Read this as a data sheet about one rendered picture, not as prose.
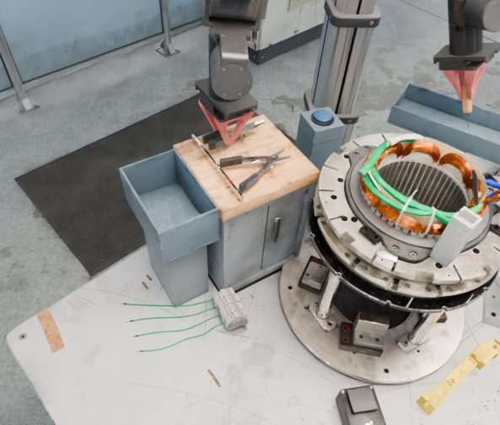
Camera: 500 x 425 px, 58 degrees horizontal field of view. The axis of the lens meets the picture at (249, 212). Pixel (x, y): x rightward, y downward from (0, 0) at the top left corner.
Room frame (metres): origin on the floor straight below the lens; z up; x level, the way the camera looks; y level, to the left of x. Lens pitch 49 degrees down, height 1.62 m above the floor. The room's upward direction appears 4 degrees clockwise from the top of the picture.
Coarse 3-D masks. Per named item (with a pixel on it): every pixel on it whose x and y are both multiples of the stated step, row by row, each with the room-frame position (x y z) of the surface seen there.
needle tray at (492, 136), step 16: (400, 96) 0.84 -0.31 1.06; (416, 96) 0.88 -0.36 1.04; (432, 96) 0.86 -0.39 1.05; (448, 96) 0.85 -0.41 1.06; (400, 112) 0.79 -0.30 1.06; (416, 112) 0.84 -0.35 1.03; (432, 112) 0.84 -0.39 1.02; (448, 112) 0.84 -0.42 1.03; (480, 112) 0.82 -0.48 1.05; (496, 112) 0.80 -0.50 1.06; (416, 128) 0.77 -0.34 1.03; (432, 128) 0.76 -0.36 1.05; (448, 128) 0.74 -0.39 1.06; (464, 128) 0.79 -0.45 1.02; (480, 128) 0.80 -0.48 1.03; (496, 128) 0.80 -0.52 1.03; (448, 144) 0.74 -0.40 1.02; (464, 144) 0.73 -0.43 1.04; (480, 144) 0.71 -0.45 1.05; (496, 144) 0.70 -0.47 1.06; (496, 160) 0.69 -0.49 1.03
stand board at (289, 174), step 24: (264, 120) 0.72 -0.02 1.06; (192, 144) 0.63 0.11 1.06; (240, 144) 0.64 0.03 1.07; (264, 144) 0.65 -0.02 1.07; (288, 144) 0.65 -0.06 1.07; (192, 168) 0.57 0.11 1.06; (240, 168) 0.58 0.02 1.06; (288, 168) 0.59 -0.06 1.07; (312, 168) 0.59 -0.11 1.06; (216, 192) 0.52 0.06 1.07; (264, 192) 0.52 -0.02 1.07; (288, 192) 0.55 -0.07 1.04
